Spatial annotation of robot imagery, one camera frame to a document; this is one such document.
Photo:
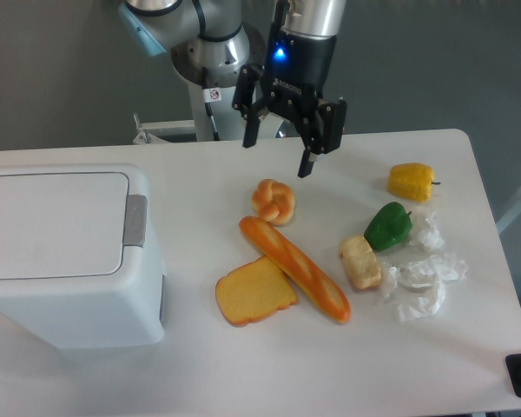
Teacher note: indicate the yellow toy corn cob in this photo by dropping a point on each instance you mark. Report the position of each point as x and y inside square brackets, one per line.
[412, 181]

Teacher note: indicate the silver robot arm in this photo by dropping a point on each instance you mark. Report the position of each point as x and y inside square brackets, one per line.
[158, 26]

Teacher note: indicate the white push-button trash can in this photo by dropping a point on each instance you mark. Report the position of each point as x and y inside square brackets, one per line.
[80, 264]

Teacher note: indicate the orange toy baguette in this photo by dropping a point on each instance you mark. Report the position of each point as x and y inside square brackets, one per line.
[322, 290]

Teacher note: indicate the toy toast slice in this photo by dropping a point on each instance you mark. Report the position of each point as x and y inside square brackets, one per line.
[253, 292]

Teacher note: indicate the crumpled white tissue paper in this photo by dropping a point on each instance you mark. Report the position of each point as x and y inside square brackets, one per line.
[417, 288]

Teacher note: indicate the knotted bread roll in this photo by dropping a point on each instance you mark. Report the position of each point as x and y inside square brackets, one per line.
[273, 202]

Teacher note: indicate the toy fried pastry piece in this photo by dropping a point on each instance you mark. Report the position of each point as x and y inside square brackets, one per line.
[360, 262]

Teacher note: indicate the small crumpled white tissue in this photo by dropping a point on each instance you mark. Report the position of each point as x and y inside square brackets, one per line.
[425, 232]

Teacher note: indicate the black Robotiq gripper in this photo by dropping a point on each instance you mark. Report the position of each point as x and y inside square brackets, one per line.
[295, 71]

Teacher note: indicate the green toy bell pepper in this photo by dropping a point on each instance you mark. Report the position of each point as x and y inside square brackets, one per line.
[390, 226]

